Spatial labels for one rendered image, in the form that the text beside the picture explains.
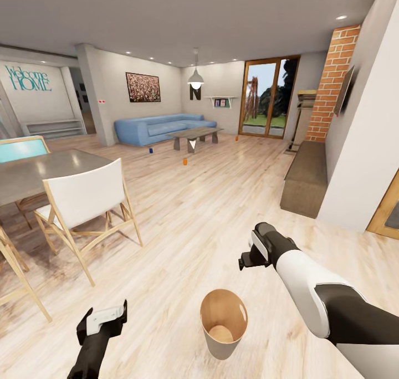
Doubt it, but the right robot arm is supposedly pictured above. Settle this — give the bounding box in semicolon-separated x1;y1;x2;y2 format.
238;222;399;379

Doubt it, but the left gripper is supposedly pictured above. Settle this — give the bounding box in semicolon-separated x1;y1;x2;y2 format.
76;300;127;358

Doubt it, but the trash can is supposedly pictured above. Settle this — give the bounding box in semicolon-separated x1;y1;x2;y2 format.
199;289;248;360

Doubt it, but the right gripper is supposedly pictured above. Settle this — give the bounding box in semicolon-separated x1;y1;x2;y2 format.
238;250;269;271

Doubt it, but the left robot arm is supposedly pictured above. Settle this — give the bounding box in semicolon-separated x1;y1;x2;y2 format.
67;300;127;379

